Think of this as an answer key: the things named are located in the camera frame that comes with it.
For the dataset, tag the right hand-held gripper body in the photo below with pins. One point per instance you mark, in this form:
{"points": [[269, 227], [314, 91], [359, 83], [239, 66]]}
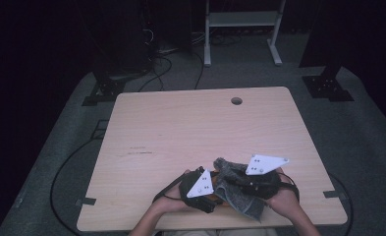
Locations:
{"points": [[265, 183]]}

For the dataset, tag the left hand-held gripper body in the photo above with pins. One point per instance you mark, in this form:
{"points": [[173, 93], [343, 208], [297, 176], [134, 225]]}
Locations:
{"points": [[197, 188]]}

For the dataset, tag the grey fuzzy cloth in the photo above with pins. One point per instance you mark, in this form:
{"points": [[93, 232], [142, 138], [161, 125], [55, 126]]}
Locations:
{"points": [[239, 200]]}

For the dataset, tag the person's right hand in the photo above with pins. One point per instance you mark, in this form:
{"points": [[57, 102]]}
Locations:
{"points": [[284, 196]]}

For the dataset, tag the person's left hand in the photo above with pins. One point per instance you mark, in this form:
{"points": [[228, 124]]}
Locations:
{"points": [[171, 205]]}

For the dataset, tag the black tape strip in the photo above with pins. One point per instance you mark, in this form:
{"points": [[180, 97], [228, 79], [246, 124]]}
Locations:
{"points": [[86, 201], [331, 194]]}

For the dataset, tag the black stand base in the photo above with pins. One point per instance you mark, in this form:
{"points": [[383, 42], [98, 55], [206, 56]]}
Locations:
{"points": [[107, 88], [326, 87]]}

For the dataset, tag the black floor frame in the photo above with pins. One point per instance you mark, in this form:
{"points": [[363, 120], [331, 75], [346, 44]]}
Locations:
{"points": [[99, 129]]}

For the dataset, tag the white metal stand frame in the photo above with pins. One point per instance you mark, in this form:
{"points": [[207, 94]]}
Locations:
{"points": [[243, 19]]}

